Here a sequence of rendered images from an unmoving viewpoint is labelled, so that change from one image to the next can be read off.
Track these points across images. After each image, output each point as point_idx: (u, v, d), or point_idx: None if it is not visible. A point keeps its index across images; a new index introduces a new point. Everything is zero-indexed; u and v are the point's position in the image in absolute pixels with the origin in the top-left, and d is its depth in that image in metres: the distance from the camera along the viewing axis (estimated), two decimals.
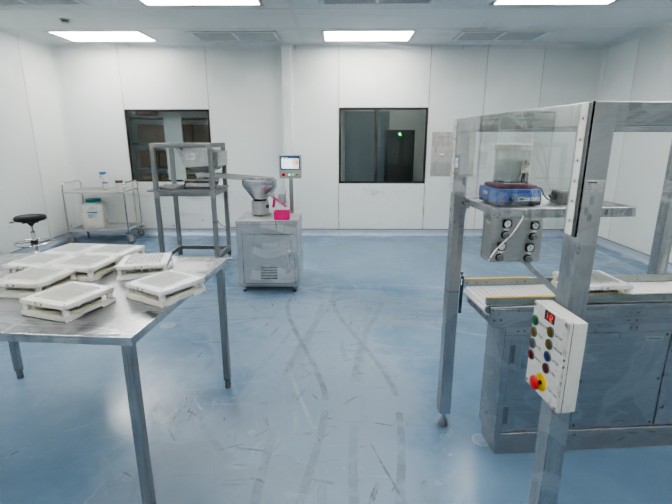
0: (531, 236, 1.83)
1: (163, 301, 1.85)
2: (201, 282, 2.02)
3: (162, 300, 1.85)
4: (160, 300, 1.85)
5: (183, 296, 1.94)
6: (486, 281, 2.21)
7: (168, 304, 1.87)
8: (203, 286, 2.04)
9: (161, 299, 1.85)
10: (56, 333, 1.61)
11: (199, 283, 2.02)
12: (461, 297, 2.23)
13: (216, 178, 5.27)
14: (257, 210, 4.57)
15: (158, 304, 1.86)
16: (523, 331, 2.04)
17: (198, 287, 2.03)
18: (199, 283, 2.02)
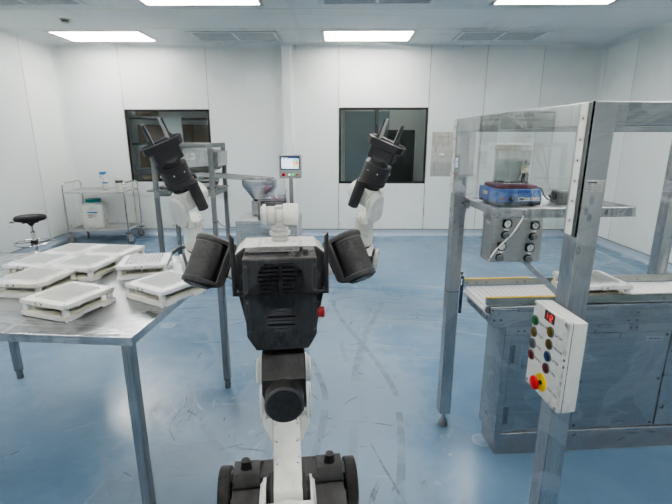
0: (531, 236, 1.83)
1: (163, 301, 1.85)
2: None
3: (162, 300, 1.85)
4: (160, 300, 1.85)
5: (183, 296, 1.94)
6: (486, 281, 2.21)
7: (168, 304, 1.87)
8: None
9: (161, 299, 1.85)
10: (56, 333, 1.61)
11: None
12: (461, 297, 2.23)
13: (216, 178, 5.27)
14: (257, 210, 4.57)
15: (158, 304, 1.86)
16: (523, 331, 2.04)
17: (198, 287, 2.03)
18: None
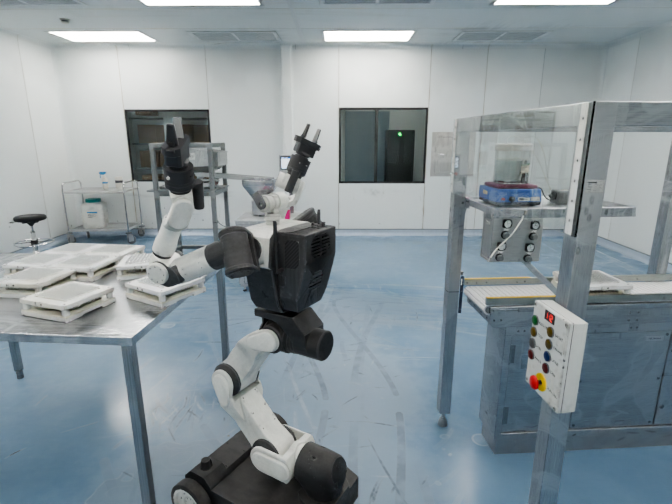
0: (531, 236, 1.83)
1: (163, 301, 1.85)
2: (201, 282, 2.02)
3: (162, 300, 1.85)
4: (160, 300, 1.85)
5: (183, 296, 1.94)
6: (486, 281, 2.21)
7: (168, 304, 1.87)
8: (203, 286, 2.04)
9: (161, 299, 1.85)
10: (56, 333, 1.61)
11: (199, 283, 2.02)
12: (461, 297, 2.23)
13: (216, 178, 5.27)
14: (257, 210, 4.57)
15: (158, 304, 1.86)
16: (523, 331, 2.04)
17: (198, 287, 2.03)
18: (199, 283, 2.02)
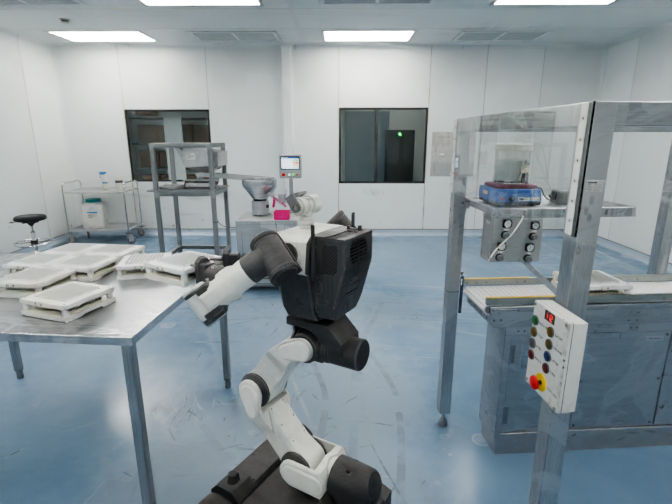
0: (531, 236, 1.83)
1: (185, 280, 1.75)
2: (223, 262, 1.92)
3: (184, 279, 1.74)
4: (182, 279, 1.74)
5: None
6: (486, 281, 2.21)
7: (190, 284, 1.77)
8: None
9: (183, 278, 1.74)
10: (56, 333, 1.61)
11: (221, 263, 1.92)
12: (461, 297, 2.23)
13: (216, 178, 5.27)
14: (257, 210, 4.57)
15: (180, 283, 1.75)
16: (523, 331, 2.04)
17: None
18: (221, 263, 1.92)
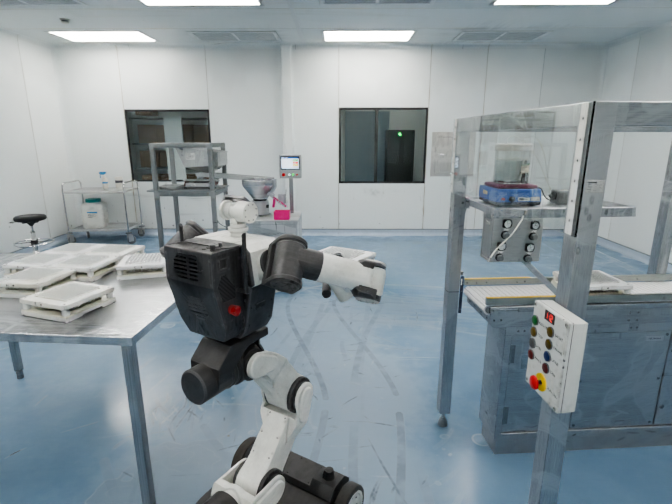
0: (531, 236, 1.83)
1: None
2: None
3: None
4: None
5: None
6: (486, 281, 2.21)
7: None
8: None
9: None
10: (56, 333, 1.61)
11: None
12: (461, 297, 2.23)
13: (216, 178, 5.27)
14: (257, 210, 4.57)
15: None
16: (523, 331, 2.04)
17: None
18: None
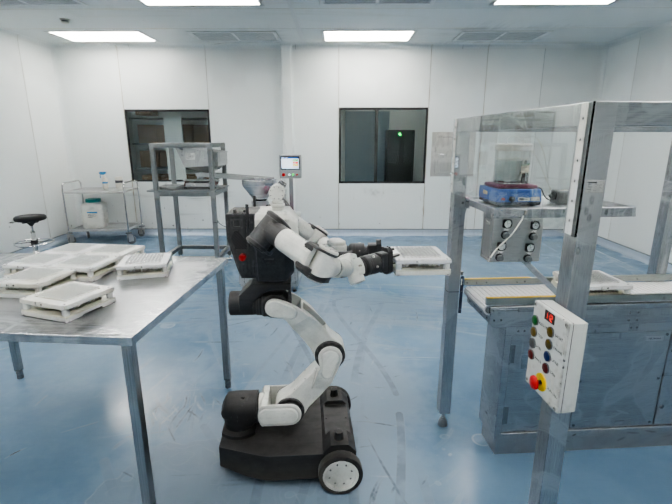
0: (531, 236, 1.83)
1: None
2: (395, 263, 1.91)
3: None
4: None
5: None
6: (486, 281, 2.21)
7: None
8: (396, 269, 1.90)
9: None
10: (56, 333, 1.61)
11: (396, 263, 1.92)
12: (461, 297, 2.23)
13: (216, 178, 5.27)
14: None
15: None
16: (523, 331, 2.04)
17: None
18: (396, 263, 1.92)
